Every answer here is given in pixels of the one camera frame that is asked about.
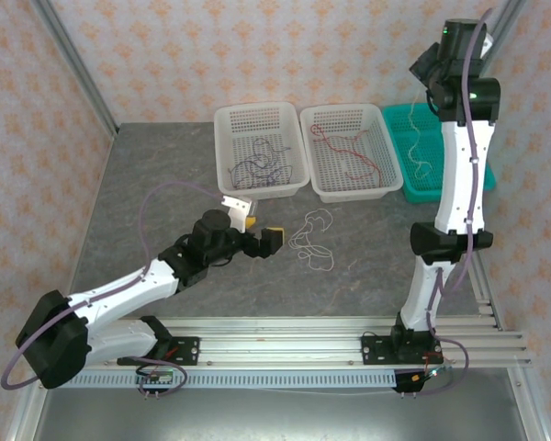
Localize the black connector bracket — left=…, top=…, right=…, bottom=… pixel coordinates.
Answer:
left=393, top=369, right=426, bottom=395

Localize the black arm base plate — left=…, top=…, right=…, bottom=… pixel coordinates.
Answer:
left=117, top=336, right=201, bottom=367
left=361, top=333, right=442, bottom=367

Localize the white perforated plastic basket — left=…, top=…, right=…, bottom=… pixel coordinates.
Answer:
left=213, top=101, right=311, bottom=203
left=299, top=103, right=404, bottom=204

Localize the teal perforated plastic basket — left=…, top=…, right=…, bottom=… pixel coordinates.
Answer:
left=381, top=101, right=497, bottom=204

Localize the white slotted cable duct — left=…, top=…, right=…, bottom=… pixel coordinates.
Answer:
left=68, top=370, right=399, bottom=390

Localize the aluminium frame post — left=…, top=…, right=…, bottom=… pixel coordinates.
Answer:
left=507, top=367, right=547, bottom=441
left=486, top=0, right=529, bottom=51
left=6, top=367, right=51, bottom=441
left=29, top=0, right=120, bottom=135

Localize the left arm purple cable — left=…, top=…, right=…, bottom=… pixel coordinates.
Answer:
left=0, top=181, right=225, bottom=400

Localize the aluminium side rail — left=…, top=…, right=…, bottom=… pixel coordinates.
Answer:
left=454, top=201, right=506, bottom=332

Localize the small circuit board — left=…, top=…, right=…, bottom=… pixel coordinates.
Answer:
left=135, top=367, right=175, bottom=385

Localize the aluminium mounting rail frame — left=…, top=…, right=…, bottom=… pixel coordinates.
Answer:
left=29, top=315, right=534, bottom=368

